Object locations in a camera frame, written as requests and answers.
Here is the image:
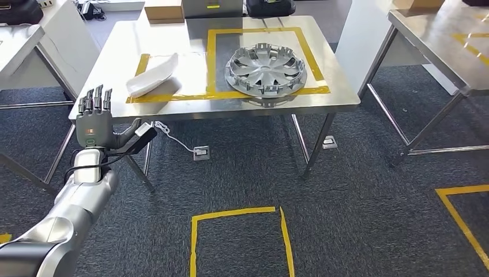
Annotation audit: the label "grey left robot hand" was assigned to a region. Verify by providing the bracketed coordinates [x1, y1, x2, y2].
[76, 84, 143, 151]

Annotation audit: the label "white curved plastic part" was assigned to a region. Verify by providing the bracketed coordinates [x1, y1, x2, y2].
[126, 53, 180, 99]

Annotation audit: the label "stainless steel workbench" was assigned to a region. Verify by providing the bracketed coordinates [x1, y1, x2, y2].
[69, 15, 361, 194]

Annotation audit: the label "small yellow tape rectangle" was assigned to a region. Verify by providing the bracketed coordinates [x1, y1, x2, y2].
[126, 53, 215, 104]

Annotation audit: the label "stainless steel table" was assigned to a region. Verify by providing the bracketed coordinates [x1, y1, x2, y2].
[360, 0, 489, 167]
[0, 24, 77, 196]

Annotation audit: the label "black power adapters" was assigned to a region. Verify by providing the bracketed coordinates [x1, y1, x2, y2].
[78, 0, 106, 21]

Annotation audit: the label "large yellow tape rectangle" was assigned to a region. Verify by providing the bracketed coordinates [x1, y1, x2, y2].
[206, 27, 331, 96]

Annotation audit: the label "black case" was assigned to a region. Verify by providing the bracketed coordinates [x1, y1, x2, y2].
[0, 0, 44, 25]

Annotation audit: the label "brown cardboard box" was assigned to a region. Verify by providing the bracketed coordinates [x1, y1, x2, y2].
[411, 0, 446, 9]
[144, 0, 185, 24]

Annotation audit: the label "grey case with yellow label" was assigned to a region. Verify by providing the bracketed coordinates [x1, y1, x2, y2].
[182, 0, 244, 19]

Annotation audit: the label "silver wheel hubcap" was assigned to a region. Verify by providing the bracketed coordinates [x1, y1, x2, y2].
[224, 43, 307, 99]

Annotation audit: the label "black bag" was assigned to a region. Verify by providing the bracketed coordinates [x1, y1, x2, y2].
[246, 0, 297, 18]

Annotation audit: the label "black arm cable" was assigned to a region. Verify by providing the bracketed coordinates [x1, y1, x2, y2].
[63, 151, 129, 185]

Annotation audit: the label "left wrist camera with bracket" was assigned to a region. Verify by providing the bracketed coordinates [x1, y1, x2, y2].
[108, 121, 158, 157]

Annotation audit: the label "white power cable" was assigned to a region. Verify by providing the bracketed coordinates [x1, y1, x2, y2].
[153, 121, 195, 153]

